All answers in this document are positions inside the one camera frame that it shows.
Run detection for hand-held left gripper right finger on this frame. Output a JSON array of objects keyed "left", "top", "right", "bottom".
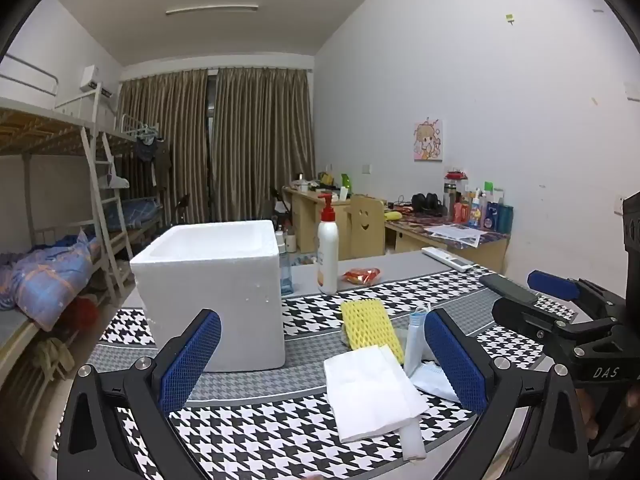
[{"left": 424, "top": 308, "right": 591, "bottom": 480}]

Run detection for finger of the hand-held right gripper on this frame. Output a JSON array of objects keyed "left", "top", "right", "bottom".
[
  {"left": 491, "top": 296, "right": 621, "bottom": 361},
  {"left": 526, "top": 269, "right": 628, "bottom": 321}
]

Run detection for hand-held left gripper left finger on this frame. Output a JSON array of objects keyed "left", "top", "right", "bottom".
[{"left": 56, "top": 308, "right": 223, "bottom": 480}]

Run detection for white styrofoam box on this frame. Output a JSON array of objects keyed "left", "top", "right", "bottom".
[{"left": 129, "top": 219, "right": 287, "bottom": 374}]

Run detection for yellow foam fruit net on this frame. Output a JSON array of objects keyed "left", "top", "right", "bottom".
[{"left": 340, "top": 298, "right": 406, "bottom": 365}]

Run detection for person's right hand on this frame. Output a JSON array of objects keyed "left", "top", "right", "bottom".
[{"left": 577, "top": 387, "right": 601, "bottom": 441}]

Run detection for white face mask packet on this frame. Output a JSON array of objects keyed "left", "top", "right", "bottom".
[{"left": 412, "top": 362, "right": 461, "bottom": 404}]

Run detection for black phone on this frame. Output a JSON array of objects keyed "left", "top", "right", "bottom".
[{"left": 479, "top": 273, "right": 538, "bottom": 305}]

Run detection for white squeeze tube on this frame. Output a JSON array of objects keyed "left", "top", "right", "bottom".
[{"left": 404, "top": 307, "right": 432, "bottom": 378}]

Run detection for wooden desk with printed cover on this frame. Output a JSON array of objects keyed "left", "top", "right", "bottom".
[{"left": 384, "top": 210, "right": 508, "bottom": 276}]

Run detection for white foam strip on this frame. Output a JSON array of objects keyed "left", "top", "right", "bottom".
[{"left": 400, "top": 420, "right": 427, "bottom": 461}]

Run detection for white tissue packet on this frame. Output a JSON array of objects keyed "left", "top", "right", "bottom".
[{"left": 323, "top": 344, "right": 430, "bottom": 444}]

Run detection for white remote control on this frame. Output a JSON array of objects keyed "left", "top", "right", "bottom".
[{"left": 421, "top": 246, "right": 473, "bottom": 272}]

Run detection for cluster of toiletry bottles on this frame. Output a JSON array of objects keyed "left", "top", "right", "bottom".
[{"left": 442, "top": 167, "right": 515, "bottom": 233}]

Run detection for printed paper sheets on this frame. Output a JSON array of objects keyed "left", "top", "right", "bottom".
[{"left": 425, "top": 223, "right": 485, "bottom": 247}]

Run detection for houndstooth tablecloth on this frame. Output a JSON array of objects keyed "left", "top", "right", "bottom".
[{"left": 60, "top": 262, "right": 581, "bottom": 480}]

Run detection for red bag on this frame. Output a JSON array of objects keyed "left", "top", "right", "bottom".
[{"left": 62, "top": 295, "right": 101, "bottom": 333}]

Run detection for blue-tinted clear bottle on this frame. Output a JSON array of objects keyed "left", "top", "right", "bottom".
[{"left": 277, "top": 251, "right": 294, "bottom": 296}]

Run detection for red snack packet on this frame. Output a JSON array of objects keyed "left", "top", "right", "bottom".
[{"left": 341, "top": 267, "right": 382, "bottom": 286}]

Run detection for beige cloth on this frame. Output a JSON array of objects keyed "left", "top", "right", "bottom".
[{"left": 32, "top": 337, "right": 76, "bottom": 381}]

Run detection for black headphones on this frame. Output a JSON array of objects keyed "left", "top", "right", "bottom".
[{"left": 411, "top": 192, "right": 446, "bottom": 213}]

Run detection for black folding chair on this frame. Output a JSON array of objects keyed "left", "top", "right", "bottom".
[{"left": 172, "top": 192, "right": 193, "bottom": 226}]

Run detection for wooden smiley face chair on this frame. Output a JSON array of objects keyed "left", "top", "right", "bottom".
[{"left": 348, "top": 194, "right": 387, "bottom": 260}]

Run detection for white metal bunk bed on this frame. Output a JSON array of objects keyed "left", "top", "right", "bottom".
[
  {"left": 0, "top": 55, "right": 136, "bottom": 461},
  {"left": 97, "top": 112, "right": 168, "bottom": 281}
]

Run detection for white pump lotion bottle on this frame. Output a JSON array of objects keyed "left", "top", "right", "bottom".
[{"left": 317, "top": 192, "right": 341, "bottom": 296}]

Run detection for blue patterned blanket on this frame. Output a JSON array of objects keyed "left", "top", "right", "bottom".
[{"left": 0, "top": 232, "right": 103, "bottom": 331}]

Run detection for plain wooden desk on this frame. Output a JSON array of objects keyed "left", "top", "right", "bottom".
[{"left": 282, "top": 185, "right": 361, "bottom": 256}]

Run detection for dark hanging clothes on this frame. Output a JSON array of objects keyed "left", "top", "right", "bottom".
[{"left": 132, "top": 127, "right": 173, "bottom": 191}]

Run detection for brown curtain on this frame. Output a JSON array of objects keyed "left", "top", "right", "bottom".
[
  {"left": 210, "top": 66, "right": 316, "bottom": 211},
  {"left": 117, "top": 70, "right": 216, "bottom": 226}
]

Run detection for white air conditioner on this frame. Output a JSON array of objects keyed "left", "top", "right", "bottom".
[{"left": 80, "top": 64, "right": 113, "bottom": 98}]

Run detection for ceiling tube light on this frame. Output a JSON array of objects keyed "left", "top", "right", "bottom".
[{"left": 166, "top": 4, "right": 260, "bottom": 16}]

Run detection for cartoon wall poster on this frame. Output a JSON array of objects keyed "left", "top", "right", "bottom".
[{"left": 413, "top": 119, "right": 445, "bottom": 162}]

